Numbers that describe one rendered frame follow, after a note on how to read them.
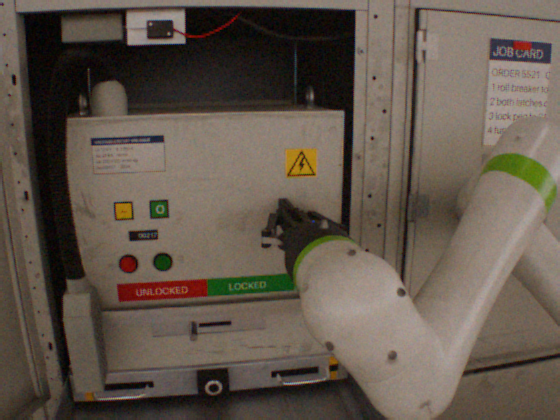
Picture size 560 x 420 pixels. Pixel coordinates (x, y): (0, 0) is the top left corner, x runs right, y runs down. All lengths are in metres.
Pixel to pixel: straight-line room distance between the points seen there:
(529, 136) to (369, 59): 0.32
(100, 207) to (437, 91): 0.63
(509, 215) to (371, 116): 0.35
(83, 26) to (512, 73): 0.80
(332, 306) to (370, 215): 0.51
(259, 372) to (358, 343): 0.52
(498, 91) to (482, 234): 0.42
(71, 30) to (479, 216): 0.73
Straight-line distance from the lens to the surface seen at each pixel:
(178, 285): 0.91
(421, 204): 0.99
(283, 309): 0.90
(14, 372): 1.06
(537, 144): 0.79
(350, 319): 0.48
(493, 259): 0.66
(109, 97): 0.87
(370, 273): 0.49
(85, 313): 0.83
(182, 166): 0.84
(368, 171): 0.95
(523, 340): 1.27
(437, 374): 0.56
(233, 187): 0.86
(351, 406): 1.00
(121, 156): 0.85
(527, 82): 1.07
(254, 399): 1.02
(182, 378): 0.99
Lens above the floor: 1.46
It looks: 16 degrees down
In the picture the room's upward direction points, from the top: straight up
